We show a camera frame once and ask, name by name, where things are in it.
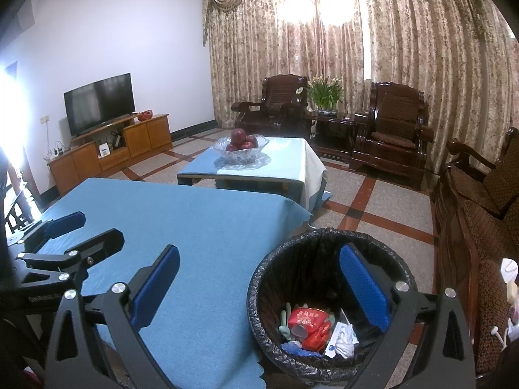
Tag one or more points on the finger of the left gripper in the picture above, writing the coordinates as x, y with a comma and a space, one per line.
35, 235
89, 247

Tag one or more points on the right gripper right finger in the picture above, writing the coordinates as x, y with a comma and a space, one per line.
443, 358

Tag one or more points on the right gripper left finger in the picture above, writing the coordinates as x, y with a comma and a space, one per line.
75, 358

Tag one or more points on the red plastic bag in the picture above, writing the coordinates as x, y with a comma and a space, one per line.
317, 341

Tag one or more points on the red paper cup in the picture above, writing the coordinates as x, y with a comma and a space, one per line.
305, 321

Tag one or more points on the blue plastic bag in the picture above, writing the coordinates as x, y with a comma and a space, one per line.
295, 348

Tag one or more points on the green rubber glove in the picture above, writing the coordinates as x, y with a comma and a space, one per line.
285, 330

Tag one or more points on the black lined trash bin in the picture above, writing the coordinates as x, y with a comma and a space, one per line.
305, 270

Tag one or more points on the blue tablecloth near table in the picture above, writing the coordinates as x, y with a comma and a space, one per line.
172, 300

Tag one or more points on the wooden tv cabinet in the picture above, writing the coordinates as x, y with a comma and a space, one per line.
140, 140

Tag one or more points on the white plastic bag on sofa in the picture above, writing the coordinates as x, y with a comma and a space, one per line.
509, 274

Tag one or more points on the black flat television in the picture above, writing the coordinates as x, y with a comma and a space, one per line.
98, 103

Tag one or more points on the red ornament on cabinet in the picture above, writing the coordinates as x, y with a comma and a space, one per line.
145, 115

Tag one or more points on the long wooden sofa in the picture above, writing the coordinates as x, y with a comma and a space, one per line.
476, 217

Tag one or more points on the glass fruit bowl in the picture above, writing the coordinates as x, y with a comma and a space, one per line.
240, 156

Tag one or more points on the red apples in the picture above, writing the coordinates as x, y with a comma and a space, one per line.
240, 140

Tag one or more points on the right wooden armchair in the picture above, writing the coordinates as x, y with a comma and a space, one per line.
393, 134

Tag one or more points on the wooden armchair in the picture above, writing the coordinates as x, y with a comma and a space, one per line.
281, 110
393, 134

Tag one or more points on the coffee table blue cloth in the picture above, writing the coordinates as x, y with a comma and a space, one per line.
290, 163

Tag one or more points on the dark wooden side table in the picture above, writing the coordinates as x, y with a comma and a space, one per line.
332, 137

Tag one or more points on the left wooden armchair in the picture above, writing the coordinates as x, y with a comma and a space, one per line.
281, 110

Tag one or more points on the potted green plant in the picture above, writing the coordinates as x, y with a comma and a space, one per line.
326, 93

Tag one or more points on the floral beige curtains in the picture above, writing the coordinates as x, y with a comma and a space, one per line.
461, 54

